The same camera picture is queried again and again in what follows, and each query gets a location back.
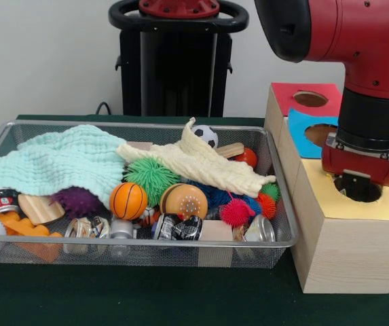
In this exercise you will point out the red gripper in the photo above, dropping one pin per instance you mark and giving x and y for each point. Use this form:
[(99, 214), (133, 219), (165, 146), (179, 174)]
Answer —
[(360, 166)]

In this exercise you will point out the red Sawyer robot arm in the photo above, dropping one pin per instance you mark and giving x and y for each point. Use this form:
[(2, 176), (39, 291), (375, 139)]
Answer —
[(370, 112)]

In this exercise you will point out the wooden box with three holes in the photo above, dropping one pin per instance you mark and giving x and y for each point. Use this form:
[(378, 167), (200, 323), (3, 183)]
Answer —
[(347, 254)]

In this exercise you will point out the shallow mesh bin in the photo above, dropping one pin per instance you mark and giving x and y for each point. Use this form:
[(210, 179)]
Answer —
[(146, 253)]

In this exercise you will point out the crushed silver can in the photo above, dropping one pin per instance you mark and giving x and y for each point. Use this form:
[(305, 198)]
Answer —
[(263, 231)]

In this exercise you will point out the cream waffle cloth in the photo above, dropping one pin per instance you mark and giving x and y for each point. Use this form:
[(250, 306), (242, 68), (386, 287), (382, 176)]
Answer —
[(207, 166)]

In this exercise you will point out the small toy soccer ball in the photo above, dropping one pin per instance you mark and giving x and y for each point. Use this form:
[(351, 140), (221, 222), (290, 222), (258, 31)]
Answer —
[(207, 134)]

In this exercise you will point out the hamburger toy ball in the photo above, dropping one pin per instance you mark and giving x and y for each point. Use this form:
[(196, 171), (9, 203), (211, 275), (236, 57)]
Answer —
[(182, 202)]

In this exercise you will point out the green spiky rubber ball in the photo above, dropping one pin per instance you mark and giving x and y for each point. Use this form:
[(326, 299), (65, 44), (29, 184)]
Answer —
[(146, 175)]

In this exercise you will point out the orange toy basketball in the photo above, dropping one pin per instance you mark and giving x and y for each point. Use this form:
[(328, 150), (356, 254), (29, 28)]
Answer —
[(128, 201)]

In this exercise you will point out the dark green tablecloth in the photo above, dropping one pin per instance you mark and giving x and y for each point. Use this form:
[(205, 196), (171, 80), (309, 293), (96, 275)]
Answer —
[(112, 299)]

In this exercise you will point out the purple spiky rubber ball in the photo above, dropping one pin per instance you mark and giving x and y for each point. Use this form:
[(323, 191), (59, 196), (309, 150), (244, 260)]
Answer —
[(77, 202)]

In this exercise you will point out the mint green waffle cloth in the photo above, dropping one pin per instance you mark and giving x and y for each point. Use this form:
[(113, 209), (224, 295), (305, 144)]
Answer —
[(61, 159)]

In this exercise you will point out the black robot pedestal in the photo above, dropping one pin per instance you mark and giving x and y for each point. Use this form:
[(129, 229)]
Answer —
[(167, 85)]

